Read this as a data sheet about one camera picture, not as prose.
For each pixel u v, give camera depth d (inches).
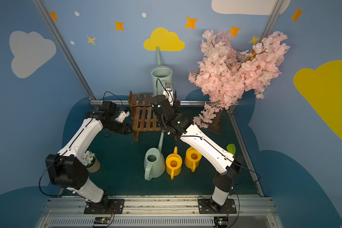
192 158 31.8
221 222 28.3
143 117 37.7
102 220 28.2
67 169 17.4
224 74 27.1
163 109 18.6
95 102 46.3
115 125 27.8
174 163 31.5
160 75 27.9
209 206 25.6
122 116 30.7
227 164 16.8
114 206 29.3
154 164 29.5
